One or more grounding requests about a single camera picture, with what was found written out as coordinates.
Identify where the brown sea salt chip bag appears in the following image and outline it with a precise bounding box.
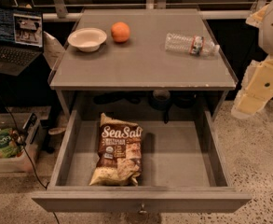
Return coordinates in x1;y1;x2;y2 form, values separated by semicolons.
89;113;143;186

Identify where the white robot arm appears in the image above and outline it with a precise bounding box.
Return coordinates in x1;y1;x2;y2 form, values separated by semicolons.
231;0;273;119

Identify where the grey open top drawer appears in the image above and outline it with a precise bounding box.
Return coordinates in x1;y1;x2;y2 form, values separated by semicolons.
32;111;251;214

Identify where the metal drawer knob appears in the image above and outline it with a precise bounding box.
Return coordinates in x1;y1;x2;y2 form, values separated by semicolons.
138;203;147;215

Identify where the green snack bag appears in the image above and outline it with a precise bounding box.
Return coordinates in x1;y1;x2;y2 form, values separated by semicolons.
0;128;20;158

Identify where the clear plastic water bottle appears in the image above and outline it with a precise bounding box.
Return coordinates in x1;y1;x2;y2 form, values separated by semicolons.
165;33;220;56

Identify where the orange fruit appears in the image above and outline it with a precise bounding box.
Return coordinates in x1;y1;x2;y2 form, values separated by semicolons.
111;22;130;43

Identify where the white bowl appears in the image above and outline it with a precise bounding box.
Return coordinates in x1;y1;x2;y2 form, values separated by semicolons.
68;28;107;52

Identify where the white paper sheet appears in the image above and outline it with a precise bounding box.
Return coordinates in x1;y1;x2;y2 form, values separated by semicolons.
43;32;64;69

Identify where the white storage bin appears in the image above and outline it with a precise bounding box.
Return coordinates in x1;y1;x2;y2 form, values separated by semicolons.
0;113;46;173

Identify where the black laptop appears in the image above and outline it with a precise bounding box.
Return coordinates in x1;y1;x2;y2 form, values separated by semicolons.
0;6;44;76

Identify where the black cable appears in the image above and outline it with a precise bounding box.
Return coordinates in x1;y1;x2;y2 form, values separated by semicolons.
0;103;61;224

